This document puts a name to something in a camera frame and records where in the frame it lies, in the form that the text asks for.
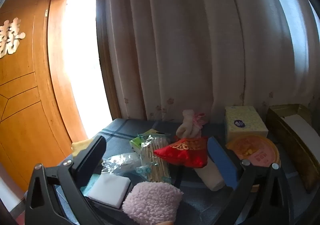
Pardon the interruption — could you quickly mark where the wooden door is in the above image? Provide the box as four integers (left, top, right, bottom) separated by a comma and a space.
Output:
0, 0, 73, 190

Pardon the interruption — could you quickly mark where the blue plaid tablecloth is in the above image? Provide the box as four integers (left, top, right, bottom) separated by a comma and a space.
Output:
55, 118, 310, 225

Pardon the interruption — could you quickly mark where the white door ornament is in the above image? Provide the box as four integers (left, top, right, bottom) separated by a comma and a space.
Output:
0, 17, 21, 59

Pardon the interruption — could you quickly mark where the red embroidered pouch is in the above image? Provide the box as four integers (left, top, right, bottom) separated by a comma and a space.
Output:
153, 136, 209, 168

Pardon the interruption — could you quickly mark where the clear plastic bag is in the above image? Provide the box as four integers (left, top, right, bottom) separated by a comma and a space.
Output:
101, 152, 140, 174

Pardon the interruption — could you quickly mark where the round yellow container pink lid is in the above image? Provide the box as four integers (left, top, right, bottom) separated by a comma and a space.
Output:
226, 134, 281, 168

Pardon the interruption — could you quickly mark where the pink fluffy cloth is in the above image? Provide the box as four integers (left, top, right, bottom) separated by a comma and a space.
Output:
122, 181, 184, 225

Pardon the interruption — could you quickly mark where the beige plush toy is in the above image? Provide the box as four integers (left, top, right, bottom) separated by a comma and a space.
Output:
176, 109, 207, 140

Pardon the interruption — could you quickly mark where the wooden door frame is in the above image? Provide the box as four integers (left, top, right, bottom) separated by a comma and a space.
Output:
46, 0, 123, 158

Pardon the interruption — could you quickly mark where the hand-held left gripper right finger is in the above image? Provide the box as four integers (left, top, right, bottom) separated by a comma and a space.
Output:
207, 136, 294, 225

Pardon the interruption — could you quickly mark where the white sponge block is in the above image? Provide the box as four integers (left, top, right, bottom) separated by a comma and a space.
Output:
87, 172, 133, 209

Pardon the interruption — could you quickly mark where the gold cardboard box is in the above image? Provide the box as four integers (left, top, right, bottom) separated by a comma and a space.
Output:
265, 104, 320, 194

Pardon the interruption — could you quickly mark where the green tissue packet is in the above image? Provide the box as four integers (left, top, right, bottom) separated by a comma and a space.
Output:
129, 129, 170, 154

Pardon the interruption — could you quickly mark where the yellow tissue pack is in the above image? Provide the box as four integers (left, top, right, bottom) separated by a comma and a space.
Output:
224, 106, 269, 143

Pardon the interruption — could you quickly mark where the light blue packet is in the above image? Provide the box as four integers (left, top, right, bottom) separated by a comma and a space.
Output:
81, 174, 103, 195

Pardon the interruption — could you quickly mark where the yellow sponge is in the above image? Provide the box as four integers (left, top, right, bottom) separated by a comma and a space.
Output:
71, 139, 94, 158

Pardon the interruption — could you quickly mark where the pale floral curtain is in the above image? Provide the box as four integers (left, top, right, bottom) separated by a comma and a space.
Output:
105, 0, 320, 125

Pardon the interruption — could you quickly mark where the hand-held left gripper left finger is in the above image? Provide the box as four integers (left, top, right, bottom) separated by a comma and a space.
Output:
25, 135, 108, 225

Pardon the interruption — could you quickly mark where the cotton swab packet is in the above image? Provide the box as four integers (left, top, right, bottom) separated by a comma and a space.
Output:
136, 135, 173, 183

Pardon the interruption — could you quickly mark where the white cloth roll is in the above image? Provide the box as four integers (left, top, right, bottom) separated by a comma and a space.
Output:
194, 157, 225, 192

